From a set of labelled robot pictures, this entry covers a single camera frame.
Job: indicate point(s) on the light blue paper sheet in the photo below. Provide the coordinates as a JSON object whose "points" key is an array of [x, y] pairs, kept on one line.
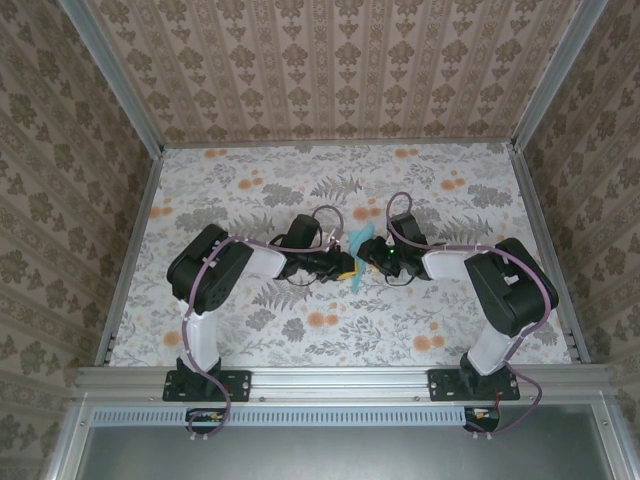
{"points": [[357, 237]]}

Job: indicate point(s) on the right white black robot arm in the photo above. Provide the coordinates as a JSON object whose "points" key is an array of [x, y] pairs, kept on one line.
{"points": [[445, 265]]}

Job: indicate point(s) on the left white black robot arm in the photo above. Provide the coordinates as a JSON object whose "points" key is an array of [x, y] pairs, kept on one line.
{"points": [[202, 340]]}

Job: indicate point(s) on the grey metal sheet panel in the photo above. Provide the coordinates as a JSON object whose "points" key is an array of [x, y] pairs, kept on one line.
{"points": [[340, 455]]}

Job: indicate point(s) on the floral patterned table cover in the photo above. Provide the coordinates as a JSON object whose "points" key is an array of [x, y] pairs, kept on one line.
{"points": [[325, 345]]}

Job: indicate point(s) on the black connector board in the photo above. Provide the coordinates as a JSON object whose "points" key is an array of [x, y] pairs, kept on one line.
{"points": [[205, 419], [482, 419]]}

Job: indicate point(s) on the wide aluminium frame rail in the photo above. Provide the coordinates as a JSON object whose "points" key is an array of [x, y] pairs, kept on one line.
{"points": [[340, 382]]}

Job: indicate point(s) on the thin aluminium frame rail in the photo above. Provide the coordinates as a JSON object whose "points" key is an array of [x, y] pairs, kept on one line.
{"points": [[340, 144]]}

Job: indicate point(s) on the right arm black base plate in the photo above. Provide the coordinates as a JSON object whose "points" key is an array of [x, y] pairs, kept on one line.
{"points": [[440, 385]]}

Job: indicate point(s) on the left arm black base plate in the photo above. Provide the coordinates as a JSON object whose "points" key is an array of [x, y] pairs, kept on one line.
{"points": [[240, 385]]}

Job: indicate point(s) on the aluminium frame post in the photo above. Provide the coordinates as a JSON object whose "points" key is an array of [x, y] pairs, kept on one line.
{"points": [[551, 75], [116, 80]]}

